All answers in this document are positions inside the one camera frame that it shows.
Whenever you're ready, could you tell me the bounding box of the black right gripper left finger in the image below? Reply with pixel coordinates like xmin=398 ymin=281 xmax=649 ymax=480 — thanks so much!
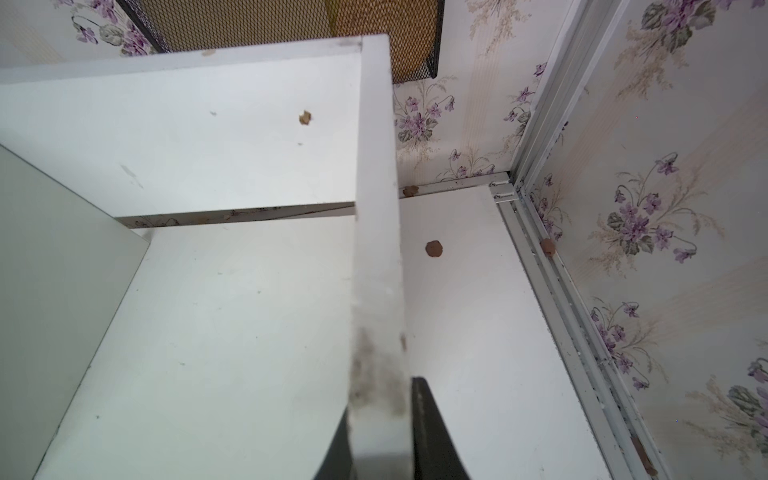
xmin=314 ymin=410 xmax=354 ymax=480

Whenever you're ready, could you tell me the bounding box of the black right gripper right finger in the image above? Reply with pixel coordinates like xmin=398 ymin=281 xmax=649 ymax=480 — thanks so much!
xmin=411 ymin=377 xmax=469 ymax=480

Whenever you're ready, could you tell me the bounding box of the white wooden bookshelf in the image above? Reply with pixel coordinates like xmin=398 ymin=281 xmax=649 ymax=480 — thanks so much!
xmin=0 ymin=34 xmax=415 ymax=480

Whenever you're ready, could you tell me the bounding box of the small brown pellet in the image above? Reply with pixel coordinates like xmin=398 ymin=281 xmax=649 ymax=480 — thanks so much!
xmin=425 ymin=240 xmax=444 ymax=258

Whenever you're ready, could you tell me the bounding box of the black mesh basket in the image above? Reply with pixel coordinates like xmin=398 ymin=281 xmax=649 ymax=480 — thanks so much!
xmin=118 ymin=0 xmax=445 ymax=84

